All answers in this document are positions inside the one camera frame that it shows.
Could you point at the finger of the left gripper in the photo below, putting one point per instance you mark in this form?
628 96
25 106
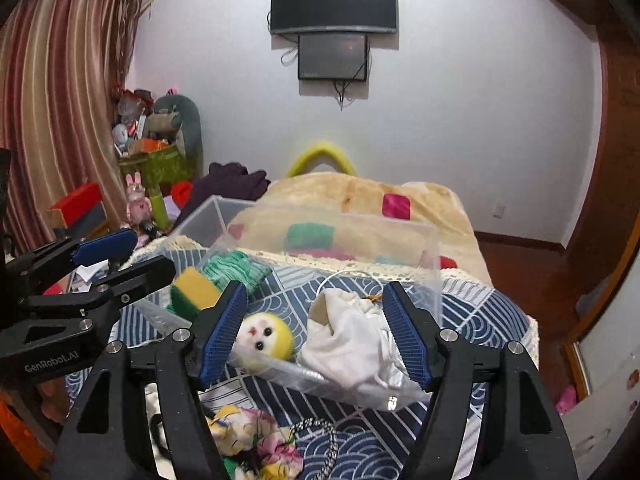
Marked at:
121 288
100 249

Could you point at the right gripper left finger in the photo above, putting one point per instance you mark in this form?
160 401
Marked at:
107 435

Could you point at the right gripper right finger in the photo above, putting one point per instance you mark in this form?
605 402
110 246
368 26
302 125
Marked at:
521 437

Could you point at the yellow green sponge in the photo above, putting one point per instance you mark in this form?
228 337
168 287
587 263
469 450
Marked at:
192 292

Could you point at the yellow plush ball face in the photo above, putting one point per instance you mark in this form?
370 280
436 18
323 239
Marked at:
263 334

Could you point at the clear plastic storage box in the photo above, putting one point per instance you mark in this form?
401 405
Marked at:
208 228

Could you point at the floral fabric scrunchie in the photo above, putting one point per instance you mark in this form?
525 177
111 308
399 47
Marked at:
253 445

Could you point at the black bottle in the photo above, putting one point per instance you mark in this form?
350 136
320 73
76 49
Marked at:
150 229

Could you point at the red box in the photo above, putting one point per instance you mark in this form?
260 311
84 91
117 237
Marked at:
81 204

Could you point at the pink bunny toy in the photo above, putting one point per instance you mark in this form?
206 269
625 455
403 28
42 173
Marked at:
138 209

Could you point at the green knitted cloth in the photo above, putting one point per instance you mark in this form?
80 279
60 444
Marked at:
222 269

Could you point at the green storage box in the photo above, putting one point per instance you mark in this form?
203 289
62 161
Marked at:
163 166

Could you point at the dark purple garment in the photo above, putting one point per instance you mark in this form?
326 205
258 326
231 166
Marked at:
231 180

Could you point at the grey plush toy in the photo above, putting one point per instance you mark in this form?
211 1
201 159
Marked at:
176 118

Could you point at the brown wooden door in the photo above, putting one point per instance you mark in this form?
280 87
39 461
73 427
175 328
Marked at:
611 206

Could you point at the white cloth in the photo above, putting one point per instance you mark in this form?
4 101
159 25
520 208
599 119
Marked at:
350 343

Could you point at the beige patchwork blanket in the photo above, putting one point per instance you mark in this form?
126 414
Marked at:
329 215

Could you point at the striped curtain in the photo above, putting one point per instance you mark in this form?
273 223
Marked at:
63 65

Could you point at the small wall monitor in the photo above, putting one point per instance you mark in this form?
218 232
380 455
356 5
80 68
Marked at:
337 56

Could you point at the large wall television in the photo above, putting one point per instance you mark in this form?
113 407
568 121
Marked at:
302 16

